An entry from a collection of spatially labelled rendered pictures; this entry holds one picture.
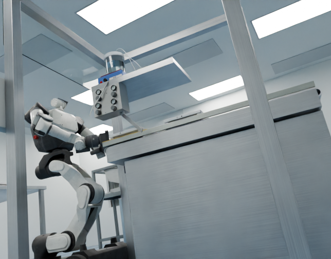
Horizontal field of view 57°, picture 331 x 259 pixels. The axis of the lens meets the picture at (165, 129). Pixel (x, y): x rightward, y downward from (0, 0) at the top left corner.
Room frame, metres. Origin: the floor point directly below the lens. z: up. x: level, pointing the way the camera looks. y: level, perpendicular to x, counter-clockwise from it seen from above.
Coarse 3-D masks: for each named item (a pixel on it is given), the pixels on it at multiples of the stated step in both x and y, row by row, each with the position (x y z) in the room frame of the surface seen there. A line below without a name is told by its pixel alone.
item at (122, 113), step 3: (123, 111) 1.90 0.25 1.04; (120, 114) 1.90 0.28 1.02; (123, 114) 1.90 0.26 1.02; (123, 117) 1.90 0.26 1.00; (126, 117) 1.87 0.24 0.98; (129, 120) 1.84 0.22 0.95; (132, 120) 1.81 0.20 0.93; (132, 123) 1.81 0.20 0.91; (135, 123) 1.78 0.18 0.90; (135, 126) 1.78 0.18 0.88; (138, 126) 1.75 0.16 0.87; (138, 129) 1.75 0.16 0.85; (141, 129) 1.72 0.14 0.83; (141, 132) 1.73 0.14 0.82
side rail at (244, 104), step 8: (288, 88) 1.54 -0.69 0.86; (296, 88) 1.53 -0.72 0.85; (304, 88) 1.51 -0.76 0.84; (272, 96) 1.57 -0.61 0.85; (280, 96) 1.56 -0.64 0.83; (232, 104) 1.64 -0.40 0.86; (240, 104) 1.63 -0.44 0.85; (248, 104) 1.62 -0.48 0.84; (208, 112) 1.70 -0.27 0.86; (216, 112) 1.68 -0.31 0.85; (224, 112) 1.67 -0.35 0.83; (184, 120) 1.75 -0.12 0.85; (192, 120) 1.73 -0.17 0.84; (152, 128) 1.82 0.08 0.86; (160, 128) 1.81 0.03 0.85; (168, 128) 1.80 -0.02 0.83; (128, 136) 1.88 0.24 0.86; (136, 136) 1.87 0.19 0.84; (104, 144) 1.95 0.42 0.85; (112, 144) 1.94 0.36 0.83
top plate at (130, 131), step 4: (132, 128) 1.90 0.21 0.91; (136, 128) 1.88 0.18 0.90; (144, 128) 1.93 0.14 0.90; (120, 132) 1.93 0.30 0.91; (124, 132) 1.92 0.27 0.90; (128, 132) 1.91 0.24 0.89; (132, 132) 1.92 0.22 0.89; (112, 136) 1.95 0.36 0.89; (116, 136) 1.95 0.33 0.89; (120, 136) 1.97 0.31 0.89
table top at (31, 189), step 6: (0, 186) 2.73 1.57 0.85; (6, 186) 2.78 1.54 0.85; (30, 186) 3.00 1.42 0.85; (36, 186) 3.06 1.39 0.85; (42, 186) 3.12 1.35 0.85; (0, 192) 2.89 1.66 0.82; (6, 192) 2.94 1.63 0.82; (30, 192) 3.19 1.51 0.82; (0, 198) 3.25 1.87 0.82; (6, 198) 3.32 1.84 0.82
